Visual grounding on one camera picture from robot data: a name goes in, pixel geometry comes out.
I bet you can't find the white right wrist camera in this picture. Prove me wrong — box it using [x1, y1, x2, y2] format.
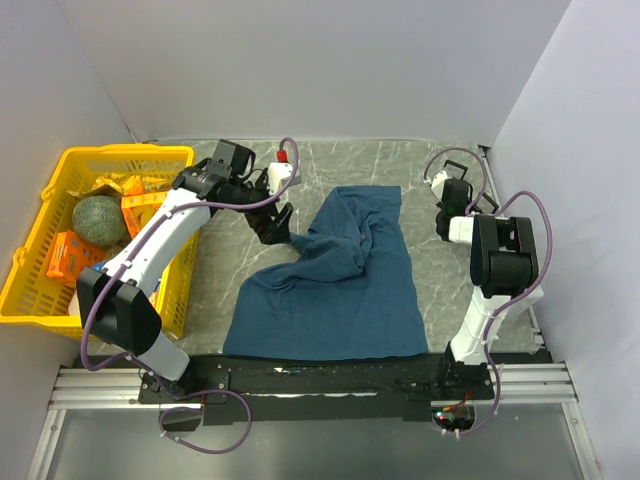
[430, 170, 453, 200]

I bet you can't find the yellow snack bag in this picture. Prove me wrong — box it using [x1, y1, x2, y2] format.
[67, 174, 171, 200]

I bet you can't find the aluminium frame rail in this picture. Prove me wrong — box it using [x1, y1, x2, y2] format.
[29, 353, 602, 479]

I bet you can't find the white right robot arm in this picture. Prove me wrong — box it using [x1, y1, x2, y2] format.
[431, 171, 539, 399]

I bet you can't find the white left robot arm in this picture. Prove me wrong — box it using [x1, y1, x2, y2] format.
[76, 137, 300, 402]

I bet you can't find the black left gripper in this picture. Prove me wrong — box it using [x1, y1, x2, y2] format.
[228, 169, 294, 245]

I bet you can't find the green melon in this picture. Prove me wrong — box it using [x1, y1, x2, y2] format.
[72, 195, 127, 248]

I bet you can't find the blue t-shirt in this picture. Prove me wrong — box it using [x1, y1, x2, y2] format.
[223, 185, 428, 361]

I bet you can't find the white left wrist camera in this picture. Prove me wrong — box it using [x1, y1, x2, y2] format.
[267, 162, 293, 195]

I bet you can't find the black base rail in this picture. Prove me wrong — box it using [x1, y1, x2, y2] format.
[138, 353, 495, 426]

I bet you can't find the black frame near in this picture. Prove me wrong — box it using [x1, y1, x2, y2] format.
[473, 192, 500, 215]

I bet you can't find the yellow plastic basket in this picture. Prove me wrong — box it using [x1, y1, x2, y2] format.
[1, 144, 195, 339]

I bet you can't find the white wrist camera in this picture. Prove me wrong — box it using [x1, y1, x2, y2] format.
[267, 162, 293, 195]
[430, 170, 453, 200]

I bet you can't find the orange snack box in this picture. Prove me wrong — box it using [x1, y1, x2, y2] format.
[46, 230, 106, 286]

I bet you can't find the orange cracker box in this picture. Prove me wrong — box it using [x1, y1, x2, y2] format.
[121, 191, 167, 238]

